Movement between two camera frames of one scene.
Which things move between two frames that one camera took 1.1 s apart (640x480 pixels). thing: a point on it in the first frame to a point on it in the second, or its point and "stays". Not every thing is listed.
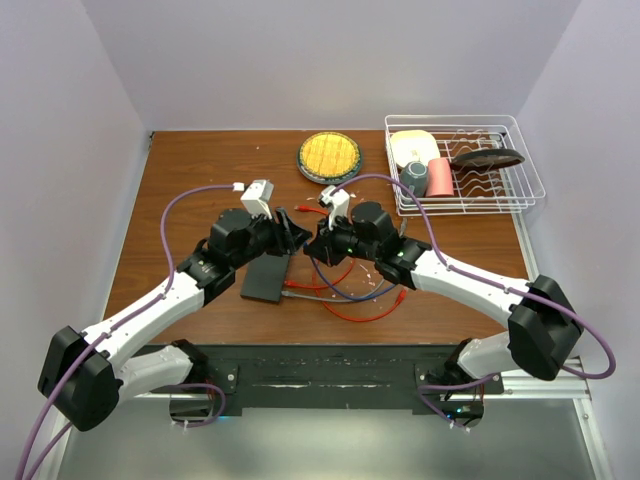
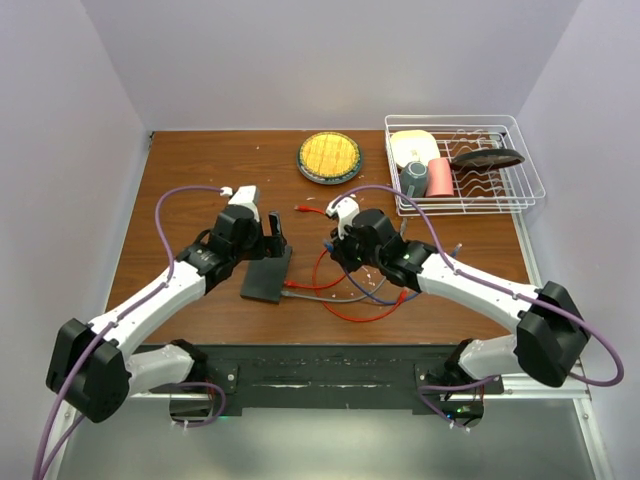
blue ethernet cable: x=336 y=291 to x=328 y=246
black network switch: x=265 y=277 stays
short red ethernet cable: x=331 y=283 stays
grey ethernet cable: x=345 y=300 stays
